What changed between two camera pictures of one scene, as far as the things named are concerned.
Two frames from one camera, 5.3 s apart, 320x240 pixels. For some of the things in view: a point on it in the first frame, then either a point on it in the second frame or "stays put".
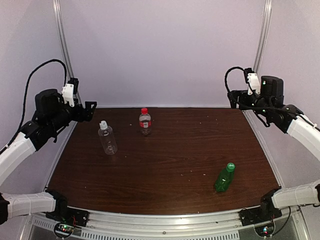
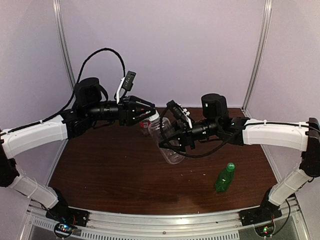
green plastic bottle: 224,180 stays put
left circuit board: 63,229 stays put
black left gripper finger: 88,105 → 142,102
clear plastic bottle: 108,139 → 161,129
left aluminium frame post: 63,39 stays put
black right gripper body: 243,105 → 188,136
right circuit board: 265,230 stays put
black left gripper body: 78,116 → 123,112
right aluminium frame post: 262,35 stays put
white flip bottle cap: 103,125 → 154,117
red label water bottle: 145,122 stays put
